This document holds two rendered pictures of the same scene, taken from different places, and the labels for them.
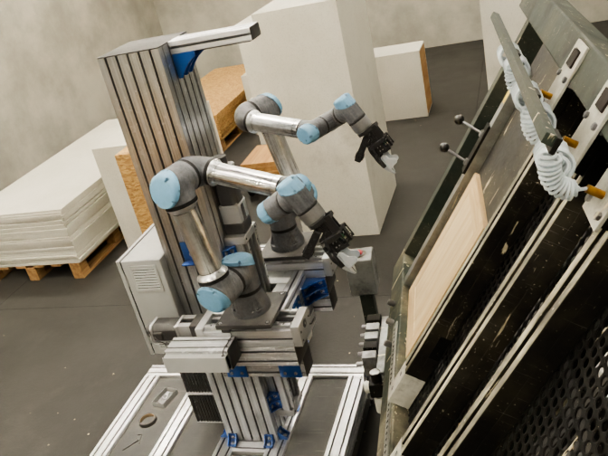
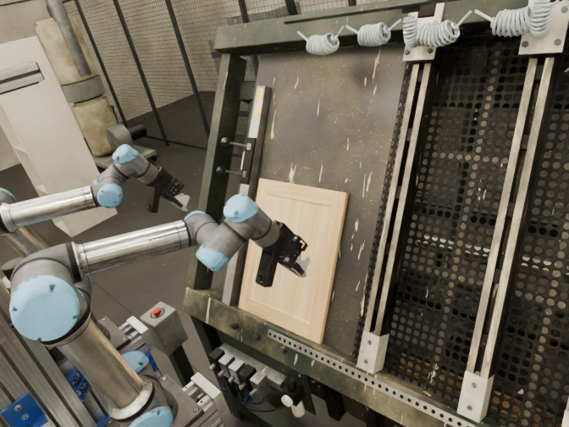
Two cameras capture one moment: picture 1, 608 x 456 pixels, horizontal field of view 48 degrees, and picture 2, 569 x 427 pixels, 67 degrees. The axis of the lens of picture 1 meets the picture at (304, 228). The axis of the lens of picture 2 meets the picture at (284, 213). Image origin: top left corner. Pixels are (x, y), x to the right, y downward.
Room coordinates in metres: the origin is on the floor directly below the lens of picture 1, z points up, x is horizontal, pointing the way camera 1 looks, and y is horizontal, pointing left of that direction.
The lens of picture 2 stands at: (1.33, 0.77, 2.09)
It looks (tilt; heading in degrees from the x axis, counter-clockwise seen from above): 29 degrees down; 301
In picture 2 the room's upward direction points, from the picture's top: 14 degrees counter-clockwise
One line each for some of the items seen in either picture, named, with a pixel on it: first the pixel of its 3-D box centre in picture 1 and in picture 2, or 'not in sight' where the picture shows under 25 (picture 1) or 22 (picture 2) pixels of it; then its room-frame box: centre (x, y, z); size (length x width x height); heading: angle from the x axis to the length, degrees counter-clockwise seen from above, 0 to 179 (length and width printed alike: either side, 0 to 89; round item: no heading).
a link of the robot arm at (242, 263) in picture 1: (240, 271); (132, 379); (2.23, 0.27, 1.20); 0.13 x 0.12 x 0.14; 145
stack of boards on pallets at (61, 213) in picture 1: (98, 186); not in sight; (6.40, 1.87, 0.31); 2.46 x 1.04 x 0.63; 159
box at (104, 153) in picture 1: (169, 174); not in sight; (5.76, 1.04, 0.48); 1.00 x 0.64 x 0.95; 159
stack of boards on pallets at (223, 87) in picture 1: (219, 105); not in sight; (8.84, 0.70, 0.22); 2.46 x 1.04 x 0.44; 159
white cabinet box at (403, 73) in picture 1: (399, 81); not in sight; (7.38, -1.41, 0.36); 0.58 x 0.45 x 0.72; 69
